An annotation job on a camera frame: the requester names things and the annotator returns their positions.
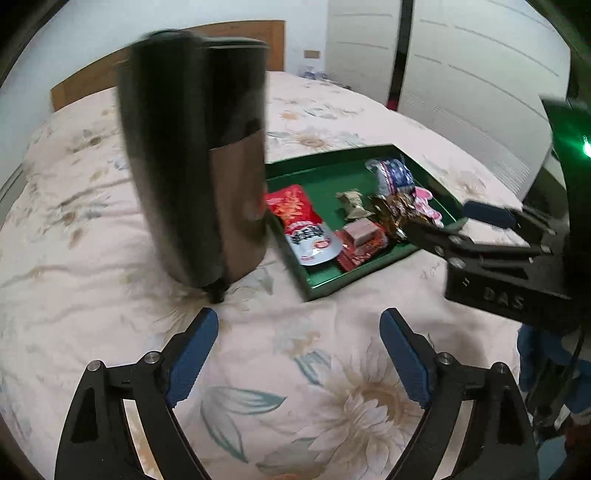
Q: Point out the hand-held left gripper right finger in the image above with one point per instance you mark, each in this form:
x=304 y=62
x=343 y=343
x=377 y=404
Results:
x=406 y=360

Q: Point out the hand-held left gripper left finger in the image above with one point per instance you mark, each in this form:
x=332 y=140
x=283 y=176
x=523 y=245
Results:
x=194 y=355

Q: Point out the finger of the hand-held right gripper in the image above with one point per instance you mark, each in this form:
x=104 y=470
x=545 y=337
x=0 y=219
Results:
x=485 y=211
x=438 y=240

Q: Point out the pink cartoon shaped packet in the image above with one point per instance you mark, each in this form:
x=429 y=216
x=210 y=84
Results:
x=427 y=205

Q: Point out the brown and gold snack packet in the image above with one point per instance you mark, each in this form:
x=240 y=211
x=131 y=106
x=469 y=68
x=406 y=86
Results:
x=392 y=212

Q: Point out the blue snack packet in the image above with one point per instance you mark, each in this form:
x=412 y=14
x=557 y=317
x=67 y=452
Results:
x=392 y=175

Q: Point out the dark red snack packet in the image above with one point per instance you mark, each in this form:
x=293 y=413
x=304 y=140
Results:
x=360 y=258

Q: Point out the small beige candy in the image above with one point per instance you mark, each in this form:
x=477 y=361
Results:
x=353 y=205

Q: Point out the red and white snack packet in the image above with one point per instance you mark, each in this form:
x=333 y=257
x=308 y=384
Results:
x=304 y=226

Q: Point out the green tray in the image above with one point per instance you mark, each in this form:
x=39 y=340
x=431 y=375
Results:
x=318 y=170

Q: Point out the white wardrobe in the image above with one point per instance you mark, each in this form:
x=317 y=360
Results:
x=461 y=69

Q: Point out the black and brown pedal bin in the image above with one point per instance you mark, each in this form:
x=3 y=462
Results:
x=184 y=161

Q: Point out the wooden bed headboard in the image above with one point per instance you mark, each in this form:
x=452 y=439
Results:
x=92 y=78

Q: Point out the wall socket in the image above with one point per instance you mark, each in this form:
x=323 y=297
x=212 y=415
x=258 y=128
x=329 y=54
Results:
x=311 y=54

